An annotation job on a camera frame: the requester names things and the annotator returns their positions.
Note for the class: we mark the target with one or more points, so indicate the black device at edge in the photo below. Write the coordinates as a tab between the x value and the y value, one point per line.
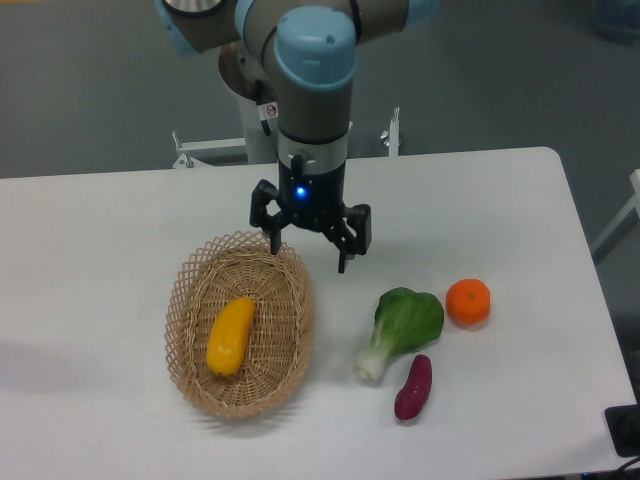
623	426

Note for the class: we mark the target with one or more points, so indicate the orange tangerine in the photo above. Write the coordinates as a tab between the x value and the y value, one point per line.
468	301

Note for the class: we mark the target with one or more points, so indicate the purple sweet potato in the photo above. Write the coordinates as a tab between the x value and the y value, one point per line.
412	397

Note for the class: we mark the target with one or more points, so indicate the yellow mango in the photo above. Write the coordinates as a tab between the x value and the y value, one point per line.
229	336

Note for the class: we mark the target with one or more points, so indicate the white table leg frame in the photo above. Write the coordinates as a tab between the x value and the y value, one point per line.
619	226

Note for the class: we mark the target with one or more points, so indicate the blue basket in corner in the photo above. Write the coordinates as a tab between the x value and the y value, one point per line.
617	19

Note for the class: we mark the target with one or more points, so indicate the green bok choy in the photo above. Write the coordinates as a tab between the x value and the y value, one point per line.
405	321

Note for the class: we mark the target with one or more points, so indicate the woven wicker basket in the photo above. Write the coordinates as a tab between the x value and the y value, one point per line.
281	337

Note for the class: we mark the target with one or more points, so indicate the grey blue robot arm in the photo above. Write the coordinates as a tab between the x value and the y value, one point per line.
307	51

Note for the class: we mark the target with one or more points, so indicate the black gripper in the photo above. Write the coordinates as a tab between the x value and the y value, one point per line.
313	202

